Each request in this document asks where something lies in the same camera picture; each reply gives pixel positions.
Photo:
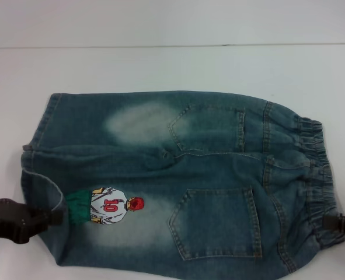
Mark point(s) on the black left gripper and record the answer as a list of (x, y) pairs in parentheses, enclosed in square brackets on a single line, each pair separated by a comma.
[(6, 221)]

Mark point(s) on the blue denim shorts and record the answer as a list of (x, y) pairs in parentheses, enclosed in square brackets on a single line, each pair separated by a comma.
[(189, 163)]

